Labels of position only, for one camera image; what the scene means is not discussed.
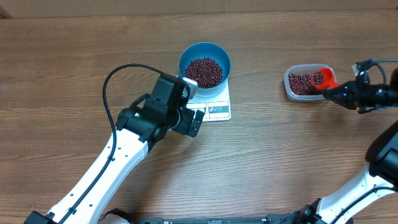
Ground red scoop blue handle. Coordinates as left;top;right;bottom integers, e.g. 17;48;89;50
311;68;340;90

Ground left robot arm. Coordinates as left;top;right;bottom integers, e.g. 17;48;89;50
24;73;204;224

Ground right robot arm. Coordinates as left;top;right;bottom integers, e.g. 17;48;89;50
267;62;397;223

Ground white digital kitchen scale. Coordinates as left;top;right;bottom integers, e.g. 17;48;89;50
187;79;232;122

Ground red beans in scoop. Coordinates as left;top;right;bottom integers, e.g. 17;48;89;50
311;71;325;86

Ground red beans in bowl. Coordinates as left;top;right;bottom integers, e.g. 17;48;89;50
185;57;223;88

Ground blue bowl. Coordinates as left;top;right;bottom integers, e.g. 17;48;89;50
178;42;232;83

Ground clear plastic container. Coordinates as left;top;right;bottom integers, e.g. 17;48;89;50
284;63;337;102

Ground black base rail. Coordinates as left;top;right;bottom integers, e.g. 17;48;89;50
102;208;354;224

